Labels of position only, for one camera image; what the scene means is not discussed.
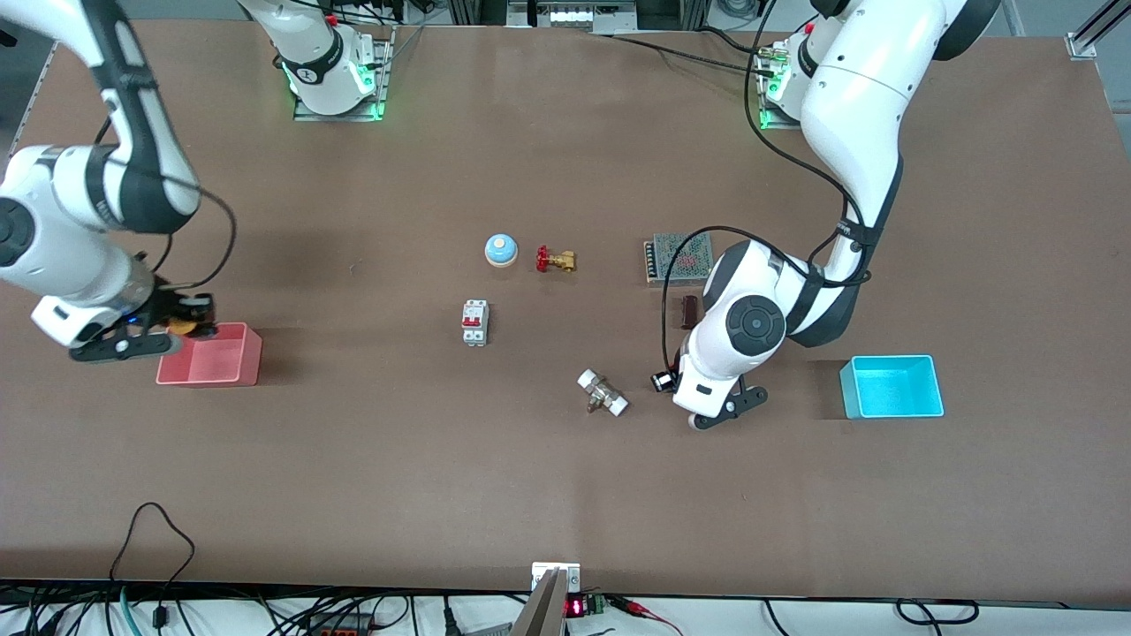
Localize pink plastic bin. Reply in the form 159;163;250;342
156;322;263;388

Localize metal fitting white caps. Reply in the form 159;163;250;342
577;368;630;418

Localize metal mesh power supply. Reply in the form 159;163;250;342
644;231;715;286

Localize cyan plastic bin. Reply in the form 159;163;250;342
839;354;945;420

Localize grey aluminium bar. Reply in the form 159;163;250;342
510;568;567;636

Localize black power strip orange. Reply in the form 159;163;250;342
304;611;374;636

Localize grey control box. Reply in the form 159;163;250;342
506;0;639;33

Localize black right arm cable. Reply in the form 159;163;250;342
93;115;239;294

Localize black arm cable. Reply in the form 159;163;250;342
93;115;239;294
658;0;877;374

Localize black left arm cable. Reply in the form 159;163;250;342
658;0;877;374

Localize red clip lead cable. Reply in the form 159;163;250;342
608;595;687;636

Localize white circuit breaker red switch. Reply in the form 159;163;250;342
460;299;490;347

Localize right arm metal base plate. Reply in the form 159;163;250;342
292;26;396;123

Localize white metal bracket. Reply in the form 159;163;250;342
531;562;581;593

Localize black looped cable inline block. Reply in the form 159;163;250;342
110;502;196;631

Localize black coiled cable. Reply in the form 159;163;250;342
896;598;981;627

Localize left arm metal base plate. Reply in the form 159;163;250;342
755;35;807;132

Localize black cable across table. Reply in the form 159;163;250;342
590;32;771;73

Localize aluminium frame profile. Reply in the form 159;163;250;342
1065;0;1131;61

